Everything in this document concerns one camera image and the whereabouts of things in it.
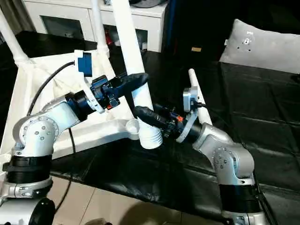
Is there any white plastic table leg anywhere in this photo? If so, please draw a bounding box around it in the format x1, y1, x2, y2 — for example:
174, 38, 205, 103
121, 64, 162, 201
109, 0, 164, 150
0, 10, 30, 65
187, 68, 214, 129
90, 0, 111, 57

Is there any white plastic table top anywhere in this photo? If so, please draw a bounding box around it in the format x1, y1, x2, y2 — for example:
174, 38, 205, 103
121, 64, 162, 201
0, 49, 143, 195

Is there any black mat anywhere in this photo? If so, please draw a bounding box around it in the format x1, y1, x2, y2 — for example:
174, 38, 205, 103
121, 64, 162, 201
0, 30, 300, 218

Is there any white glass-door cabinet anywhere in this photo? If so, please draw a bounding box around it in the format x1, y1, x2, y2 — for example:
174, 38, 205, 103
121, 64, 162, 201
22, 0, 169, 53

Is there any black case with gold label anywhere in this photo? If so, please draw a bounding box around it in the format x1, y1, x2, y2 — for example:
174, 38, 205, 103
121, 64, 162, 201
164, 0, 236, 64

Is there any grey pillow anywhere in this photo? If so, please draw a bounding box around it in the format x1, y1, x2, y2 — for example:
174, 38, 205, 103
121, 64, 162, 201
219, 19, 300, 75

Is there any brown curtain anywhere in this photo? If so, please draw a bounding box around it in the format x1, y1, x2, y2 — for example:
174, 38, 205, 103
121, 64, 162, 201
0, 0, 33, 32

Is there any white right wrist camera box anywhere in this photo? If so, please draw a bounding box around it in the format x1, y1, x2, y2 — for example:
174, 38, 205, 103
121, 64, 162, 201
175, 86, 200, 144

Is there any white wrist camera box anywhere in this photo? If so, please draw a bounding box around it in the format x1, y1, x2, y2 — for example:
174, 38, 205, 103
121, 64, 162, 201
175, 86, 200, 144
73, 49, 105, 115

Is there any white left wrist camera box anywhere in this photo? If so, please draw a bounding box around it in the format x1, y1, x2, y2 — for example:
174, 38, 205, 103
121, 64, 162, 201
73, 49, 105, 115

